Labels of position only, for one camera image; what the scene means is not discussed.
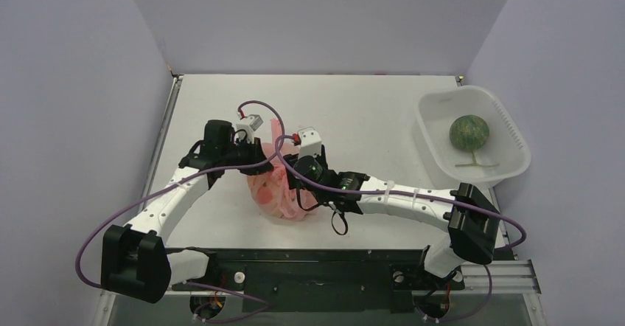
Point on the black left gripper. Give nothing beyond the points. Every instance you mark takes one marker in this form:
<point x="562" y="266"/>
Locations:
<point x="255" y="150"/>

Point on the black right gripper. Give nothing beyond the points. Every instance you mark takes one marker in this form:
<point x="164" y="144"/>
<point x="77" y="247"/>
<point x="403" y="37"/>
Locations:
<point x="295" y="175"/>

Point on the pink plastic bag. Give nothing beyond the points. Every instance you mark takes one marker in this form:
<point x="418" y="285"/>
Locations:
<point x="272" y="194"/>

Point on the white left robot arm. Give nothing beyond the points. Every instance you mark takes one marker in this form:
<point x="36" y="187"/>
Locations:
<point x="135" y="260"/>

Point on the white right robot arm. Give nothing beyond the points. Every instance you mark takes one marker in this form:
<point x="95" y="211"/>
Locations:
<point x="467" y="218"/>

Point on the green netted fake melon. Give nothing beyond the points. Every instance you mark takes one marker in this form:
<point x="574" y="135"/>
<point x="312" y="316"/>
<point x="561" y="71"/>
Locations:
<point x="469" y="133"/>

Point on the white plastic basket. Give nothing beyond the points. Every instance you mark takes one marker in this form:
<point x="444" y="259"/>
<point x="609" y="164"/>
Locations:
<point x="505" y="155"/>

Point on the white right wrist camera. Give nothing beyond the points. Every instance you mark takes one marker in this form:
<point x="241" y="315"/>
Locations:
<point x="310" y="143"/>

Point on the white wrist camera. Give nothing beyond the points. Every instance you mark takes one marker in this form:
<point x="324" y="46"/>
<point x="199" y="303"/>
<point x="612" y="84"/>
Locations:
<point x="246" y="127"/>
<point x="310" y="143"/>

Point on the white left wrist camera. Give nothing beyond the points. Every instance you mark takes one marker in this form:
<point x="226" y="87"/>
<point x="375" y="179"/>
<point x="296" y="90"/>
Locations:
<point x="246" y="127"/>

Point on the aluminium table edge rail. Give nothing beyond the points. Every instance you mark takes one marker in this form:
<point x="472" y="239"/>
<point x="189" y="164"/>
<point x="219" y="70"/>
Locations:
<point x="162" y="133"/>

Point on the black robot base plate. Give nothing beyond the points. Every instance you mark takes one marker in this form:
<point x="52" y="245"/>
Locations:
<point x="322" y="280"/>

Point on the aluminium right side rail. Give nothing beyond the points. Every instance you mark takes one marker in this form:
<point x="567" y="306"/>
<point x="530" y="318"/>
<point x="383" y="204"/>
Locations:
<point x="506" y="277"/>

